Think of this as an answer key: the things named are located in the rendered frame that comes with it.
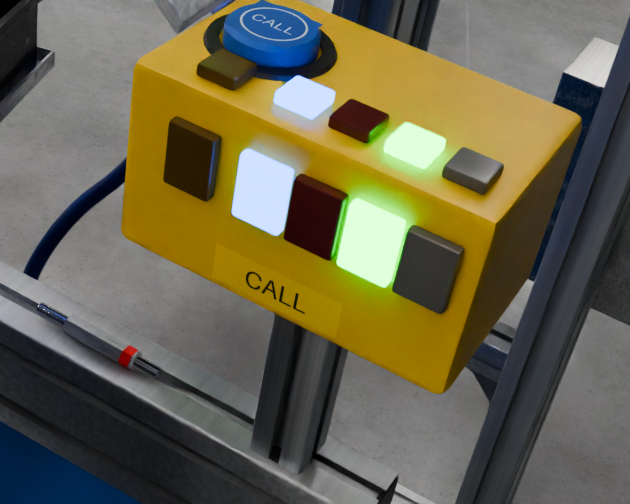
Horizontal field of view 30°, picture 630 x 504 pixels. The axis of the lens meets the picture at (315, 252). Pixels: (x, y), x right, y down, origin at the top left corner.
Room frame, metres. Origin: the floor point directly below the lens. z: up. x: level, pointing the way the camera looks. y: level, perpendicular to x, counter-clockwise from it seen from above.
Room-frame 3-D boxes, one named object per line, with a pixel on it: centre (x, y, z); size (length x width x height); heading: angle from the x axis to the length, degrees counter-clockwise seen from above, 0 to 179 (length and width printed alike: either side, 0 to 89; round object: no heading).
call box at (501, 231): (0.42, -0.01, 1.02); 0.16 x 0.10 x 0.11; 68
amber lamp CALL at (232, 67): (0.41, 0.05, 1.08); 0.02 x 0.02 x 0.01; 68
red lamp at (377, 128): (0.39, -0.01, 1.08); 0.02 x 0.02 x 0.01; 68
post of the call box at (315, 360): (0.42, -0.01, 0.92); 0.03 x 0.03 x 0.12; 68
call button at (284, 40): (0.44, 0.04, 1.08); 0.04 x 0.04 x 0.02
